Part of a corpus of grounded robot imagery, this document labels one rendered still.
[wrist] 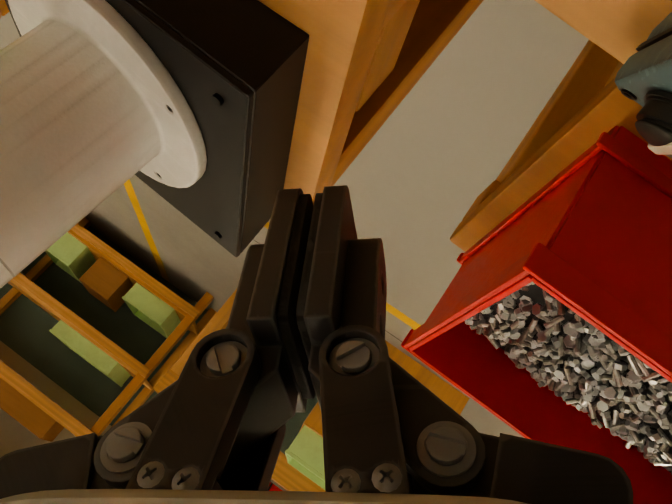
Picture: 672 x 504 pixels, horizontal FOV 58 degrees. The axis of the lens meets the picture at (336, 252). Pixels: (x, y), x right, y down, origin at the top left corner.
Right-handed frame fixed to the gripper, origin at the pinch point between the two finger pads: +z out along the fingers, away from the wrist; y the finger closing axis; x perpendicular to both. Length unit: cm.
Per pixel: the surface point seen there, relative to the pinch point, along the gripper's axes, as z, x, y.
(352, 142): 39.9, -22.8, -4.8
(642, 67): 8.2, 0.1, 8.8
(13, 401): 214, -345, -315
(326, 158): 31.1, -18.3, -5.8
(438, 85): 137, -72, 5
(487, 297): 15.0, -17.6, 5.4
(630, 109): 22.7, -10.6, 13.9
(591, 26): 12.0, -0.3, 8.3
